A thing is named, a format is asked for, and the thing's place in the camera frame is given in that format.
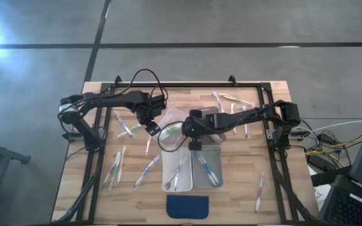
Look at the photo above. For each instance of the black aluminium table frame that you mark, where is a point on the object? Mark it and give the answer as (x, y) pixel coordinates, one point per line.
(184, 85)

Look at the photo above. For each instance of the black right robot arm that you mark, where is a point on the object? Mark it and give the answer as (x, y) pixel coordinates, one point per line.
(240, 117)

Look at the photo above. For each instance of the black stand leg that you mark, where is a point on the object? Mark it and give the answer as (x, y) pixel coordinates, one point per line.
(2, 152)

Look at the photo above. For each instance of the white metal bracket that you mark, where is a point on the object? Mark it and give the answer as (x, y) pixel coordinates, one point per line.
(270, 134)

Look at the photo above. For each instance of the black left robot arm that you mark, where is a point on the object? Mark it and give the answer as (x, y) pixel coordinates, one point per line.
(112, 100)

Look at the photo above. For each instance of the black table clamp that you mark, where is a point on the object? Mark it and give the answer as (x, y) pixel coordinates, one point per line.
(117, 80)
(232, 80)

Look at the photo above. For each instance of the clear plastic bin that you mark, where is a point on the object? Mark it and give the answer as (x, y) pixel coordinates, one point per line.
(168, 117)

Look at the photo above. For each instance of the white plastic bin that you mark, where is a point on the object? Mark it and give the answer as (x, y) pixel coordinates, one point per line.
(168, 185)

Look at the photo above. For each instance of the pale grey plastic bin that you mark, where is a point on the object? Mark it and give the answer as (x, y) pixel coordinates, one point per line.
(200, 182)

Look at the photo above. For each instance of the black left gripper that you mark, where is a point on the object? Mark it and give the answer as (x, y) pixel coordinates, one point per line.
(149, 108)

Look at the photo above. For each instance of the white paper sheet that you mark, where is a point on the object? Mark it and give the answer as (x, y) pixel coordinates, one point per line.
(320, 194)

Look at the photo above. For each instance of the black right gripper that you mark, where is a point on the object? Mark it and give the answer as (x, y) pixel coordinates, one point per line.
(195, 127)

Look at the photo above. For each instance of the black laptop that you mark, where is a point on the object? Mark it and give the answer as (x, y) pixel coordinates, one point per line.
(350, 204)

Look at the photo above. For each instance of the black power brick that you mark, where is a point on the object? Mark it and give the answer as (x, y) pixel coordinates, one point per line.
(317, 160)

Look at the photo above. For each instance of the blue cloth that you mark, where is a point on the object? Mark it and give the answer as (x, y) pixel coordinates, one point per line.
(187, 207)

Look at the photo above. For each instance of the blue white toothbrush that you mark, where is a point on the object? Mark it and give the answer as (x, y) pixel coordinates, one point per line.
(146, 172)
(204, 163)
(210, 175)
(122, 123)
(216, 181)

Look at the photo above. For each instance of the brown translucent plastic bin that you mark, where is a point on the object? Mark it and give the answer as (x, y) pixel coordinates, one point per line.
(204, 111)

